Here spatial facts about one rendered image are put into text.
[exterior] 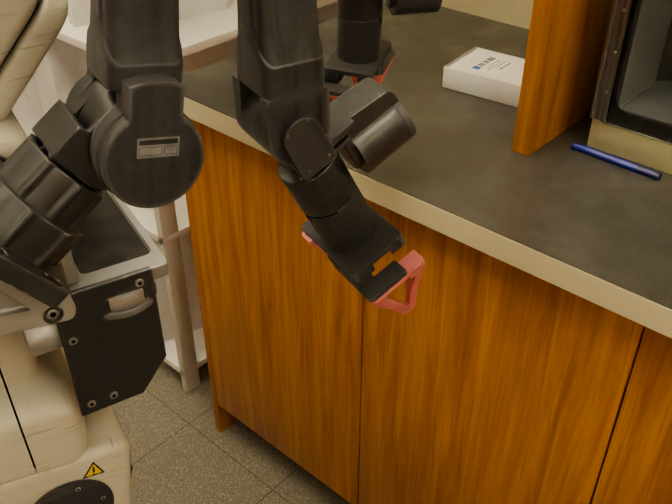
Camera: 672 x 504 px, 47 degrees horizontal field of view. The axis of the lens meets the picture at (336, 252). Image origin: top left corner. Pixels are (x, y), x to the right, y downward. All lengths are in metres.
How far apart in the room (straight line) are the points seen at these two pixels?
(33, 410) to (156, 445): 1.15
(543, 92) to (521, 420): 0.49
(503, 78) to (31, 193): 0.96
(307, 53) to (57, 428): 0.50
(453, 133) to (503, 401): 0.43
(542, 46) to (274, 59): 0.61
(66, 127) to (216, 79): 0.89
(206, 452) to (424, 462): 0.70
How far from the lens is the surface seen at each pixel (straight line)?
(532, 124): 1.20
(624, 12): 1.18
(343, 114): 0.70
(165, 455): 2.01
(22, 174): 0.60
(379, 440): 1.52
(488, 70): 1.42
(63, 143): 0.59
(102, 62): 0.58
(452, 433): 1.37
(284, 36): 0.62
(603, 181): 1.19
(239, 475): 1.94
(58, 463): 0.95
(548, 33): 1.15
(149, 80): 0.56
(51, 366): 0.95
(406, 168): 1.16
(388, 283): 0.74
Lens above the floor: 1.51
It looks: 36 degrees down
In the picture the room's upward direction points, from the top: straight up
